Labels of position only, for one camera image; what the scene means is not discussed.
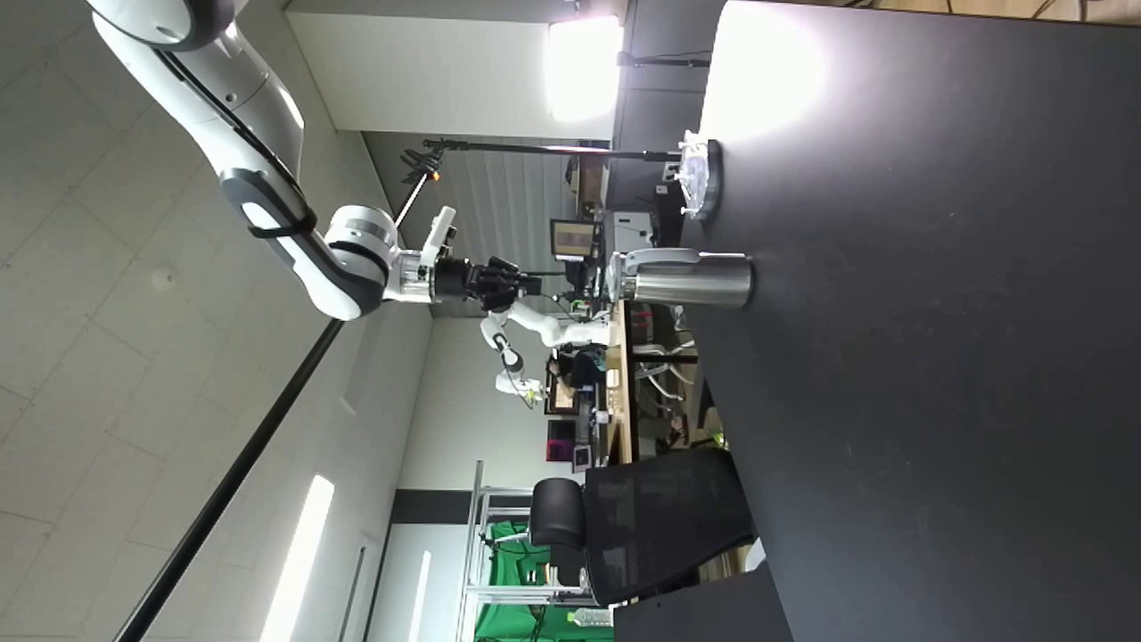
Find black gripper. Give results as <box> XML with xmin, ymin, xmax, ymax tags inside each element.
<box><xmin>435</xmin><ymin>256</ymin><xmax>540</xmax><ymax>301</ymax></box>

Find stainless steel thermos jug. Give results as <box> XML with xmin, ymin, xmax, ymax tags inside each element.
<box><xmin>606</xmin><ymin>246</ymin><xmax>754</xmax><ymax>312</ymax></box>

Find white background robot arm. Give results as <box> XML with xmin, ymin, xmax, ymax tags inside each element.
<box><xmin>431</xmin><ymin>256</ymin><xmax>609</xmax><ymax>403</ymax></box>

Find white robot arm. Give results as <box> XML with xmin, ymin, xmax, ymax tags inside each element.
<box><xmin>84</xmin><ymin>0</ymin><xmax>519</xmax><ymax>322</ymax></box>

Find wooden workbench with clutter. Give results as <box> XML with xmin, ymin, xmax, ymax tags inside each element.
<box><xmin>540</xmin><ymin>303</ymin><xmax>725</xmax><ymax>470</ymax></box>

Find clear plastic lidded container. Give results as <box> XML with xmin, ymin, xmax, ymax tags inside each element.
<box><xmin>666</xmin><ymin>136</ymin><xmax>725</xmax><ymax>220</ymax></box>

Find black mesh office chair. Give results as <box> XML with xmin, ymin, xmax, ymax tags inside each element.
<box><xmin>530</xmin><ymin>451</ymin><xmax>758</xmax><ymax>602</ymax></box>

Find green bins on white rack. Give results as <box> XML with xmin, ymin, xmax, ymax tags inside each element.
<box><xmin>457</xmin><ymin>465</ymin><xmax>613</xmax><ymax>642</ymax></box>

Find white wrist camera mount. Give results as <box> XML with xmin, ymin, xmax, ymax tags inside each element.
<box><xmin>419</xmin><ymin>202</ymin><xmax>457</xmax><ymax>269</ymax></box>

